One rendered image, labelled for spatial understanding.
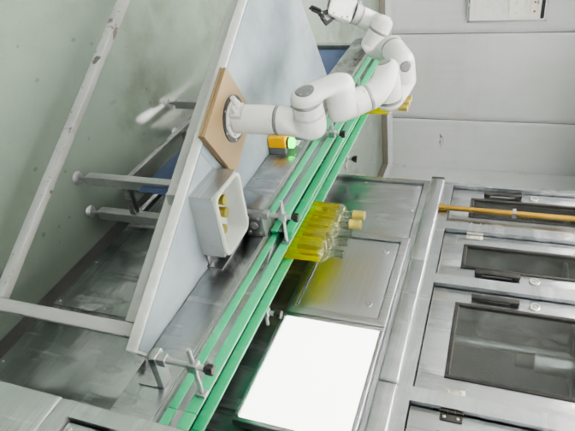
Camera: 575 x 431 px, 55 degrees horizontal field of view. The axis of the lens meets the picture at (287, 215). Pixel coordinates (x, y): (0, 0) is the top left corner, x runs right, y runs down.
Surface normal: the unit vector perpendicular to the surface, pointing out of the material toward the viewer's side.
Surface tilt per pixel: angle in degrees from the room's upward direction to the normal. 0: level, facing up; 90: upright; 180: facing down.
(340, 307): 90
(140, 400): 90
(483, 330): 90
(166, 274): 0
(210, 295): 90
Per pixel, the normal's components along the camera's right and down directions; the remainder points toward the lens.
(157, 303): 0.94, 0.10
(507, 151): -0.33, 0.57
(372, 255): -0.12, -0.82
